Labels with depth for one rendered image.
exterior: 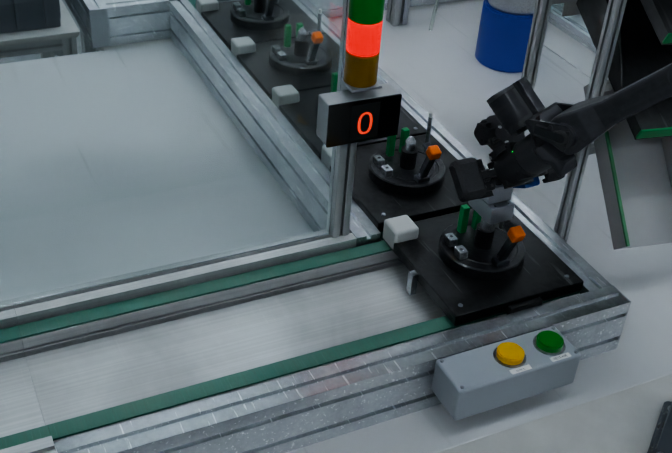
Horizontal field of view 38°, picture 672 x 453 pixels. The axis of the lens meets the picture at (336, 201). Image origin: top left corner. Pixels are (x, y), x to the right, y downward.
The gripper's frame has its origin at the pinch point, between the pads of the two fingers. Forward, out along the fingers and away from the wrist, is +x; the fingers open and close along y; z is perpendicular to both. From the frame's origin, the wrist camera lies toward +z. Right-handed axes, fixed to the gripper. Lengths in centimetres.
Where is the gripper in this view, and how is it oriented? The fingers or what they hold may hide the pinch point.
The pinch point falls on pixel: (492, 180)
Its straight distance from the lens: 153.2
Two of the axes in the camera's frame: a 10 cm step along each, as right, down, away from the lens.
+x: -3.3, 2.7, 9.0
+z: -2.8, -9.4, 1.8
